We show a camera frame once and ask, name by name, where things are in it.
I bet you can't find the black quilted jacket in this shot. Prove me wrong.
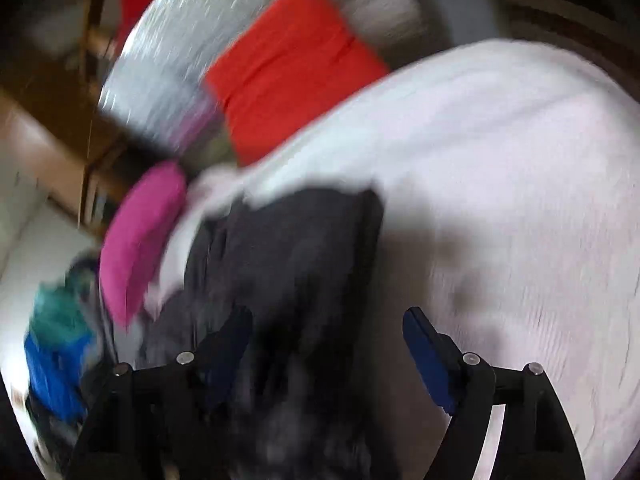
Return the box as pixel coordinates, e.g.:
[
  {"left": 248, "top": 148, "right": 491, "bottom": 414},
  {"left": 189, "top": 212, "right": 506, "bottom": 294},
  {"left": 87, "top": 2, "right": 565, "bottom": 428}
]
[{"left": 142, "top": 187, "right": 401, "bottom": 480}]

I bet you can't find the wooden cabinet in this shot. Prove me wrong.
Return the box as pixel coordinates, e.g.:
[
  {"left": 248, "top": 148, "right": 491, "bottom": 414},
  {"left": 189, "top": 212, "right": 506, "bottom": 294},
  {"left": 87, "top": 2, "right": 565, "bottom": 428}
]
[{"left": 0, "top": 89, "right": 132, "bottom": 232}]

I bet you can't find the red pillow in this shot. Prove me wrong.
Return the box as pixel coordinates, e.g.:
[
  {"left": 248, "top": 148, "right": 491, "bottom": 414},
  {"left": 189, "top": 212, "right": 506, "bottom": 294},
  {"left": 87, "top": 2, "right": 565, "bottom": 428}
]
[{"left": 205, "top": 0, "right": 391, "bottom": 167}]

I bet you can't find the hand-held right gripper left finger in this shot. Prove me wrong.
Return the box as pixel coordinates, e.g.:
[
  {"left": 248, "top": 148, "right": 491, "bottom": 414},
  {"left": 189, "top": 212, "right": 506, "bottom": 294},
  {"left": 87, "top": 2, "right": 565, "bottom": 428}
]
[{"left": 70, "top": 305, "right": 253, "bottom": 480}]

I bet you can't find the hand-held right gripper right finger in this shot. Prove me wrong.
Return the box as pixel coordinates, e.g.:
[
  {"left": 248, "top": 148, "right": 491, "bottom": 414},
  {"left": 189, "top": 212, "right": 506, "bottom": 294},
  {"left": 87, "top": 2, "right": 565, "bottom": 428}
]
[{"left": 402, "top": 307, "right": 586, "bottom": 480}]

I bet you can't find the teal jacket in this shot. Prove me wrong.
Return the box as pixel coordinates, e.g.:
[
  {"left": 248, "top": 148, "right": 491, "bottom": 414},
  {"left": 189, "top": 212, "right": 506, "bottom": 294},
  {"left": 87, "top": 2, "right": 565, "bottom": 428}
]
[{"left": 29, "top": 284, "right": 94, "bottom": 344}]

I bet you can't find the white blanket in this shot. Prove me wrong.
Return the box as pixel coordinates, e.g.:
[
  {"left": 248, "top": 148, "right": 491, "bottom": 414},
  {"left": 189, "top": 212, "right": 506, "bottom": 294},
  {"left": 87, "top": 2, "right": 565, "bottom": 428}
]
[{"left": 145, "top": 37, "right": 640, "bottom": 480}]

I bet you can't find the pink pillow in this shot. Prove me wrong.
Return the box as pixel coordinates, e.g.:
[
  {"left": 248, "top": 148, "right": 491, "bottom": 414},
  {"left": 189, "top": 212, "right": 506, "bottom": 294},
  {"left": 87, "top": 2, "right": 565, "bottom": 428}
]
[{"left": 99, "top": 161, "right": 189, "bottom": 329}]

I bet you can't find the silver foil insulation mat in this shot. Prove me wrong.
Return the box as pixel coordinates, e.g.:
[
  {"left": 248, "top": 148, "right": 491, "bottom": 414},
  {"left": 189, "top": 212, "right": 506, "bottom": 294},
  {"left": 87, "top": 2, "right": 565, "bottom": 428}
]
[{"left": 97, "top": 0, "right": 422, "bottom": 157}]

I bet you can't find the grey coat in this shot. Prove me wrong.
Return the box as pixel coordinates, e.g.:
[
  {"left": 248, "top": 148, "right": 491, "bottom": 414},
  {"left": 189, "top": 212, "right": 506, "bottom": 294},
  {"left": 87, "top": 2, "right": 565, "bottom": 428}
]
[{"left": 97, "top": 290, "right": 152, "bottom": 367}]

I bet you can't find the blue jacket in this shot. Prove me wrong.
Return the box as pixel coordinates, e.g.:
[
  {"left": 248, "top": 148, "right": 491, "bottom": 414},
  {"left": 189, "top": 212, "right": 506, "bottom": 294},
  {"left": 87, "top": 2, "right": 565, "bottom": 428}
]
[{"left": 22, "top": 332, "right": 97, "bottom": 424}]

